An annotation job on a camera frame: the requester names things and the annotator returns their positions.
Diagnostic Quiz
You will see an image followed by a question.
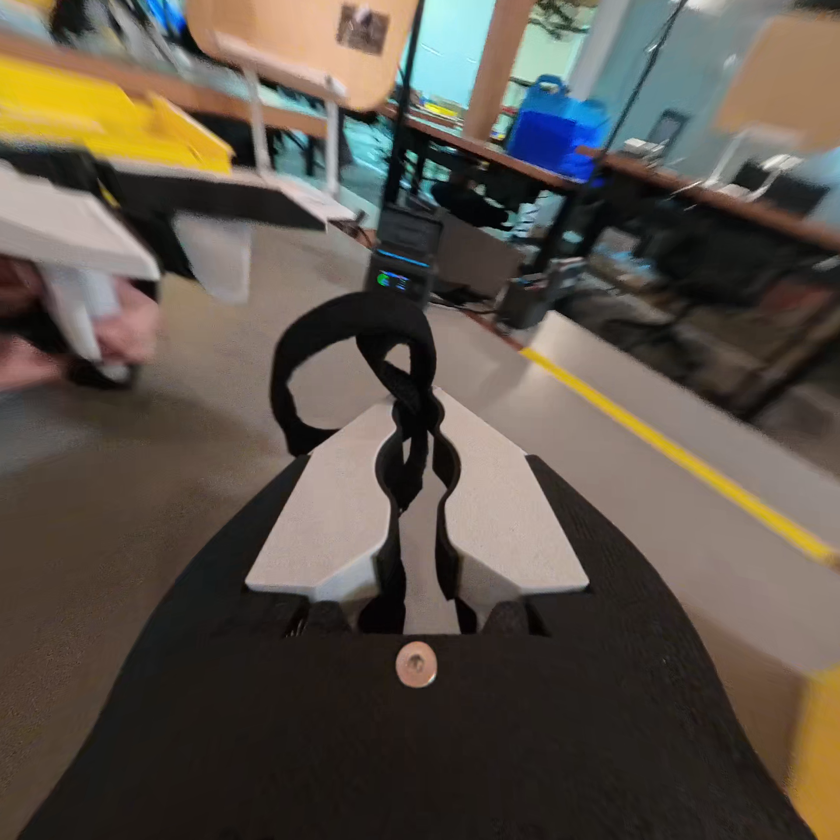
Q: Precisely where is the dark grey box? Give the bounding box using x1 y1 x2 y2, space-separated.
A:
435 215 527 298

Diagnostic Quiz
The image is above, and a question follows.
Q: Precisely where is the labelled wooden board on stand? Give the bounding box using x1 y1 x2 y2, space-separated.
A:
187 0 421 227

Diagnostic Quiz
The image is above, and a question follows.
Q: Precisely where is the blue plastic case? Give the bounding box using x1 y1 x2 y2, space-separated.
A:
504 74 613 183

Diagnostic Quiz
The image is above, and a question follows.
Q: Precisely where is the person's left hand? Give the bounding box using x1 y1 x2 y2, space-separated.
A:
0 257 161 393

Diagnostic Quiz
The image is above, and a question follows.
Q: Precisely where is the wooden post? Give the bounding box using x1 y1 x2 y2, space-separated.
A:
465 0 538 142

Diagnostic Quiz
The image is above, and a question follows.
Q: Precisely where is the plain wooden board on stand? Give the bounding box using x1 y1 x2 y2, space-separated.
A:
705 13 840 194

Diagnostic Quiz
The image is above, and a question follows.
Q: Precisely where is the black overhead tripod rig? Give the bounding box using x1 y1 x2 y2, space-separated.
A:
382 0 427 207

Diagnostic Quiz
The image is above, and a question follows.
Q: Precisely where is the yellow tape strip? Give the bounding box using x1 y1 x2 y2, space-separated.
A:
520 346 840 568

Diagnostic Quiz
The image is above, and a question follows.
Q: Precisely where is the yellow plastic bin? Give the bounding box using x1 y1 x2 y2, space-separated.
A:
0 52 235 177
786 665 840 840

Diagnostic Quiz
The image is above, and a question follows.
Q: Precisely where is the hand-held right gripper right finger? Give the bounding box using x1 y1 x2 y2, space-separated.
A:
430 387 590 610

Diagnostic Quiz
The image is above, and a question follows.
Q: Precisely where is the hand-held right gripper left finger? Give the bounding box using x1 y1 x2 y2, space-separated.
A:
244 400 404 603

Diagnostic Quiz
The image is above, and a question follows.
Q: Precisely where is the black strap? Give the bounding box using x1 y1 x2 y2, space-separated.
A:
270 292 480 636

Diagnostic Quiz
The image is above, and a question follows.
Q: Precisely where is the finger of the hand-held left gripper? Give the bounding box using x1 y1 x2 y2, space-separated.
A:
0 164 161 282
98 157 329 304

